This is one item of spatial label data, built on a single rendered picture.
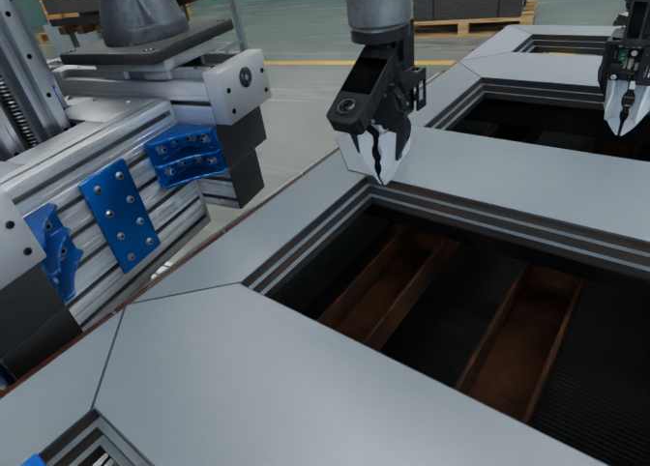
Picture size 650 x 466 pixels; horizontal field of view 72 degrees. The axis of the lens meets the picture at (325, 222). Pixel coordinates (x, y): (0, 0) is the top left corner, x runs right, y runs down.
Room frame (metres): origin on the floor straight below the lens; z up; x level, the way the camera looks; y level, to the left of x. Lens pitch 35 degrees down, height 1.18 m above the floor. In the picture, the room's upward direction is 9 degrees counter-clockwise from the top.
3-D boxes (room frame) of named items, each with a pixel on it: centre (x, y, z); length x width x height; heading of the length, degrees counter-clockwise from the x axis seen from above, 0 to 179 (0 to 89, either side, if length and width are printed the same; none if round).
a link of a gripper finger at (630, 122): (0.56, -0.46, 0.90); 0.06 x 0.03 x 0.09; 137
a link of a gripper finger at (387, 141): (0.56, -0.12, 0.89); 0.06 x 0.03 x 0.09; 137
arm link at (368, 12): (0.57, -0.10, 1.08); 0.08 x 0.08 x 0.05
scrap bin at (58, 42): (5.51, 2.31, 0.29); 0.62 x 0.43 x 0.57; 76
